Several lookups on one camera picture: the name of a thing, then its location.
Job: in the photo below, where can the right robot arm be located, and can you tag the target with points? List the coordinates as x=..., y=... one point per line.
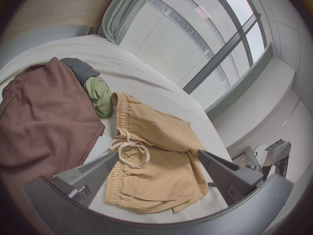
x=273, y=153

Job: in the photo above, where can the black garment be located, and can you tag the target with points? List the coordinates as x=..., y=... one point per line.
x=78, y=68

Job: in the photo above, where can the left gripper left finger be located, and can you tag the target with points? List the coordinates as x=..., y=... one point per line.
x=89, y=177

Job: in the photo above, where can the tan shorts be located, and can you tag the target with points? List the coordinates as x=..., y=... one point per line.
x=159, y=155

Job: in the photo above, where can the green garment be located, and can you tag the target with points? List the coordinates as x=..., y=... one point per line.
x=101, y=99

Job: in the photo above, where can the grey-green curtain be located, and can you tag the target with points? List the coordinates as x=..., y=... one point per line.
x=117, y=16

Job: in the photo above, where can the window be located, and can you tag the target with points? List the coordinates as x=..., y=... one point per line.
x=171, y=45

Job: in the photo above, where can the bed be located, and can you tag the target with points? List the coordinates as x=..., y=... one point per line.
x=146, y=82

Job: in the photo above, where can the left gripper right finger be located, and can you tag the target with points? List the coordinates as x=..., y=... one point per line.
x=228, y=177

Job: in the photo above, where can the brown shorts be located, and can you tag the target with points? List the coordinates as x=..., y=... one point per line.
x=49, y=121

